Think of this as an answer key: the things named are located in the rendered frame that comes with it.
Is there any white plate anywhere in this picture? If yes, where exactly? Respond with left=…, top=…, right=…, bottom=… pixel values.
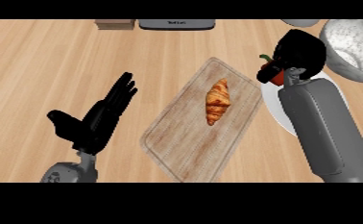
left=260, top=69, right=352, bottom=137

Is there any grey speckled bowl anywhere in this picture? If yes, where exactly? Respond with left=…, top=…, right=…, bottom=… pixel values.
left=319, top=19, right=363, bottom=84

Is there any red bell pepper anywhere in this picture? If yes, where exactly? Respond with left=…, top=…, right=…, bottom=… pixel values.
left=259, top=54, right=287, bottom=87

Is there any dark grey appliance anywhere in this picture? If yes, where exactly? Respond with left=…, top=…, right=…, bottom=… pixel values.
left=138, top=19, right=217, bottom=32

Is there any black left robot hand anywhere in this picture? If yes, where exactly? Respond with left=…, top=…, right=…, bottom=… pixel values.
left=46, top=71, right=139, bottom=156

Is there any brown wooden block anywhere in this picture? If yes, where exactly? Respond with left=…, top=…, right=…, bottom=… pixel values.
left=93, top=19, right=138, bottom=31

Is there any wooden cutting board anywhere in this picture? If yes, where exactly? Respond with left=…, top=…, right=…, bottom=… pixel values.
left=139, top=57, right=266, bottom=183

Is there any golden croissant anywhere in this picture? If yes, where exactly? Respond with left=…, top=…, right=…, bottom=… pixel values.
left=204, top=78, right=234, bottom=127

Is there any grey round object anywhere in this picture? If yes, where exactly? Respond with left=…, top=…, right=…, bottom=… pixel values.
left=281, top=19, right=322, bottom=28

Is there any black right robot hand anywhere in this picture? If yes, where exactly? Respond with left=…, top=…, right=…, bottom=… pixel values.
left=256, top=29, right=328, bottom=85

